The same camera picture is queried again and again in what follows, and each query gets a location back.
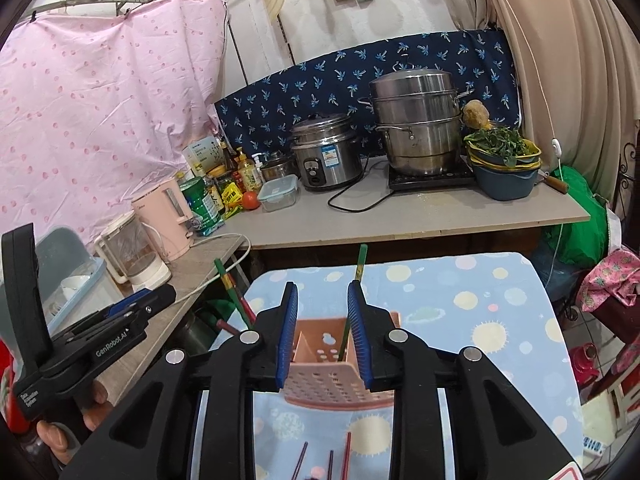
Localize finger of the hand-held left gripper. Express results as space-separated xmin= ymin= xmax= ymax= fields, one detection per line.
xmin=50 ymin=310 xmax=151 ymax=348
xmin=97 ymin=284 xmax=177 ymax=322

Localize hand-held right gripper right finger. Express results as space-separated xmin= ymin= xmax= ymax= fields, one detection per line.
xmin=346 ymin=280 xmax=583 ymax=480

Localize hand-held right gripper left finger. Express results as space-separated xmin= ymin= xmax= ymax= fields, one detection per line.
xmin=60 ymin=281 xmax=299 ymax=480

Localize pink perforated utensil basket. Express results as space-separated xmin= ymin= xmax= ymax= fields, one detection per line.
xmin=282 ymin=310 xmax=401 ymax=409

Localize green chopstick with gold band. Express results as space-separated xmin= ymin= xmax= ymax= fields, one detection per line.
xmin=337 ymin=244 xmax=368 ymax=363
xmin=214 ymin=259 xmax=238 ymax=306

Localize person's left hand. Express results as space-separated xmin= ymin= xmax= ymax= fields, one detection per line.
xmin=35 ymin=382 xmax=108 ymax=471

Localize glass electric kettle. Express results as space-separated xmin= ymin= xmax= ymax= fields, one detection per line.
xmin=94 ymin=210 xmax=173 ymax=292

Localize wood-grain side shelf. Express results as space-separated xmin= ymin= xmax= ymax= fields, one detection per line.
xmin=50 ymin=234 xmax=251 ymax=406

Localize pale plastic storage bin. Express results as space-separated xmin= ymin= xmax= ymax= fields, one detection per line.
xmin=35 ymin=226 xmax=109 ymax=341

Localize pink electric kettle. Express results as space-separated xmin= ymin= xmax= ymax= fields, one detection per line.
xmin=132 ymin=175 xmax=197 ymax=262

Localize light blue dotted tablecloth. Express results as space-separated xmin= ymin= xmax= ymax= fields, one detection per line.
xmin=190 ymin=252 xmax=583 ymax=480

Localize green tin can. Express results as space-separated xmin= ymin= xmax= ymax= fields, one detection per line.
xmin=179 ymin=176 xmax=226 ymax=237

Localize grey countertop board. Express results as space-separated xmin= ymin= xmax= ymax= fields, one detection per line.
xmin=220 ymin=155 xmax=592 ymax=249

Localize yellow snack packet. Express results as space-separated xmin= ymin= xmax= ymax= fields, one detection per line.
xmin=220 ymin=182 xmax=246 ymax=219

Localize clear container with teal lid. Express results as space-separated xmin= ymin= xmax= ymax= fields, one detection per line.
xmin=258 ymin=175 xmax=300 ymax=212

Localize white carton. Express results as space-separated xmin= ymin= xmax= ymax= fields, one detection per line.
xmin=182 ymin=137 xmax=226 ymax=179

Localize yellow oil bottle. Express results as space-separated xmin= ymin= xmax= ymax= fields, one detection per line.
xmin=235 ymin=147 xmax=262 ymax=194

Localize small steel lidded pot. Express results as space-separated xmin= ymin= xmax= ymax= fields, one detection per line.
xmin=260 ymin=150 xmax=297 ymax=184

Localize black induction cooker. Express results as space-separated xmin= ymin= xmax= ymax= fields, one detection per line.
xmin=387 ymin=160 xmax=477 ymax=192

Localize steel rice cooker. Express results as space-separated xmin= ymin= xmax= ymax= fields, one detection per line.
xmin=290 ymin=112 xmax=364 ymax=192

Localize pink dotted curtain cloth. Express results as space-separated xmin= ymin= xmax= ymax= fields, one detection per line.
xmin=0 ymin=0 xmax=232 ymax=247

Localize blue plastic basin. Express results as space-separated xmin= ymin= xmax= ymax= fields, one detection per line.
xmin=470 ymin=160 xmax=543 ymax=202

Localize stacked steel steamer pot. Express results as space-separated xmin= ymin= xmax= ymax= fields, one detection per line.
xmin=357 ymin=67 xmax=475 ymax=177

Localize green leafy vegetables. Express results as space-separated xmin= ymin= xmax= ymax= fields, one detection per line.
xmin=465 ymin=127 xmax=532 ymax=166

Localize green plastic bag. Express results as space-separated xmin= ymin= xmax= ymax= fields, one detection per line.
xmin=542 ymin=167 xmax=609 ymax=269

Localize tan lumpy object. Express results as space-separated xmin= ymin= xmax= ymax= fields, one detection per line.
xmin=462 ymin=100 xmax=494 ymax=132

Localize yellow plastic basin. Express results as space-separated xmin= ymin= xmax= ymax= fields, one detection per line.
xmin=465 ymin=137 xmax=543 ymax=170

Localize dark blue printed cloth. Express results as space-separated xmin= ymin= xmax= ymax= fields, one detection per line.
xmin=215 ymin=29 xmax=521 ymax=154

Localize pink floral cloth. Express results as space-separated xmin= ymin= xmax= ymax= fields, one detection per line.
xmin=575 ymin=247 xmax=640 ymax=312

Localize dark metal chair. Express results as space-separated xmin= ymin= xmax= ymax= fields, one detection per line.
xmin=619 ymin=142 xmax=640 ymax=211

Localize beige curtain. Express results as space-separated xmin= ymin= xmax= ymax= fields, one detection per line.
xmin=462 ymin=0 xmax=640 ymax=207

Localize white power cable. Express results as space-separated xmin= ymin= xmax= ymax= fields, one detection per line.
xmin=170 ymin=235 xmax=253 ymax=305

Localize black power cord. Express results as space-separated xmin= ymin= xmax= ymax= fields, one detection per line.
xmin=327 ymin=167 xmax=397 ymax=214

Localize wooden-handled knife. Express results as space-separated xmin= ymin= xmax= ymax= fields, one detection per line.
xmin=537 ymin=170 xmax=571 ymax=195

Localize white cord with switch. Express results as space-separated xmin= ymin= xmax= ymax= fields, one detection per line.
xmin=475 ymin=0 xmax=568 ymax=283

